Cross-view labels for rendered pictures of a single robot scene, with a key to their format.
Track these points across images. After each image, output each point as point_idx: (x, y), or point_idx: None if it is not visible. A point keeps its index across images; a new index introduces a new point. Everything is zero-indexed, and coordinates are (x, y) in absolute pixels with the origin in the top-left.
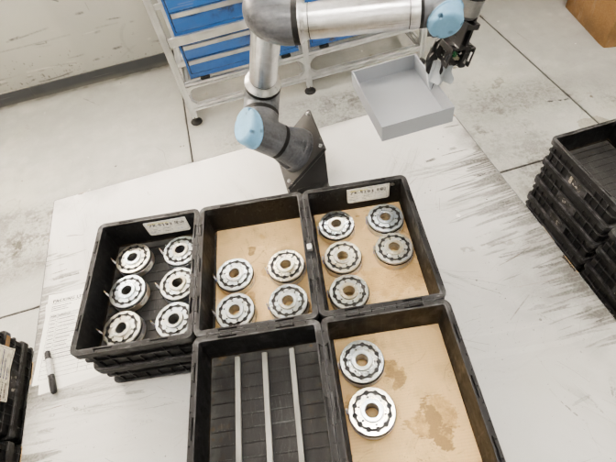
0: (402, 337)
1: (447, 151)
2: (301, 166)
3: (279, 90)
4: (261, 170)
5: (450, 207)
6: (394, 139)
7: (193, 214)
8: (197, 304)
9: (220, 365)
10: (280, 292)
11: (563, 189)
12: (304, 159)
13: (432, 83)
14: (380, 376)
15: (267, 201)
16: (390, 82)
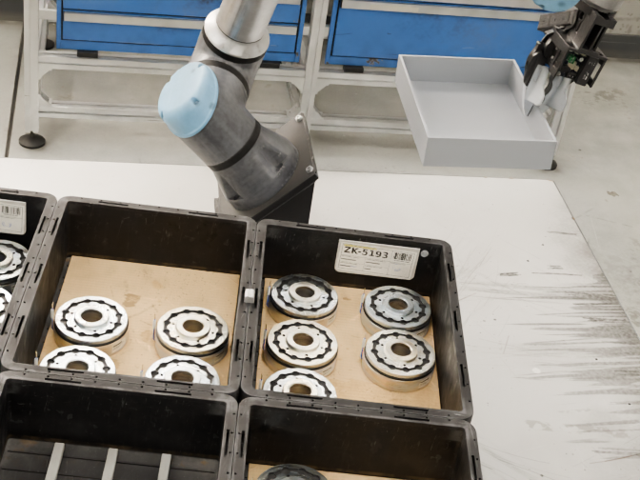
0: None
1: (545, 270)
2: (262, 200)
3: (262, 52)
4: (176, 206)
5: (525, 354)
6: (450, 226)
7: (45, 201)
8: (18, 327)
9: (22, 450)
10: (171, 365)
11: None
12: (272, 189)
13: (530, 106)
14: None
15: (189, 216)
16: (462, 93)
